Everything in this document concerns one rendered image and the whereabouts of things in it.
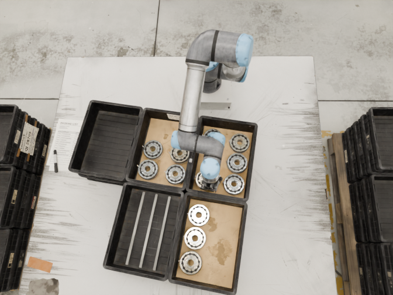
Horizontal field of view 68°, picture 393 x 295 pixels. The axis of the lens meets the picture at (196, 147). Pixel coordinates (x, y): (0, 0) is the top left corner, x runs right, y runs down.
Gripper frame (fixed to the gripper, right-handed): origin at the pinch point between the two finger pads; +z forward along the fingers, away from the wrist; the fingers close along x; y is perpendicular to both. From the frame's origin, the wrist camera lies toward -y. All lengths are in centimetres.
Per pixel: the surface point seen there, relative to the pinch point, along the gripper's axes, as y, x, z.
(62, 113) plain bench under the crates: -22, -101, 15
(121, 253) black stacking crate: 45, -34, 2
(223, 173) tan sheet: -5.2, 4.8, 2.0
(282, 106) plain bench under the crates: -56, 29, 15
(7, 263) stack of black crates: 75, -121, 54
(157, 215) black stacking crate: 23.0, -22.4, 2.2
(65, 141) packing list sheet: -5, -92, 15
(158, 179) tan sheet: 5.6, -27.0, 2.0
